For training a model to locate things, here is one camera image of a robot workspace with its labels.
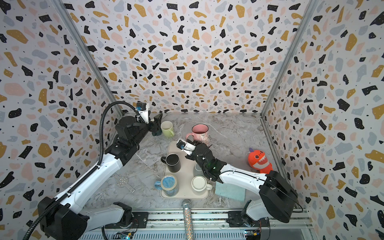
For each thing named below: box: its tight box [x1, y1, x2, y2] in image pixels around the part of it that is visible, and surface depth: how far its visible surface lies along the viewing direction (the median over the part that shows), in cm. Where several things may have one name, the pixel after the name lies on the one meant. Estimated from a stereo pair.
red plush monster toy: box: [247, 147, 273, 174], surface depth 89 cm
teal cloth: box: [215, 181, 246, 202], surface depth 83 cm
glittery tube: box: [181, 199, 194, 240], surface depth 73 cm
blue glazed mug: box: [154, 175, 180, 197], surface depth 77 cm
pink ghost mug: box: [185, 123, 209, 144], surface depth 76 cm
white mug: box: [191, 175, 213, 192], surface depth 80 cm
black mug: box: [160, 153, 181, 173], surface depth 88 cm
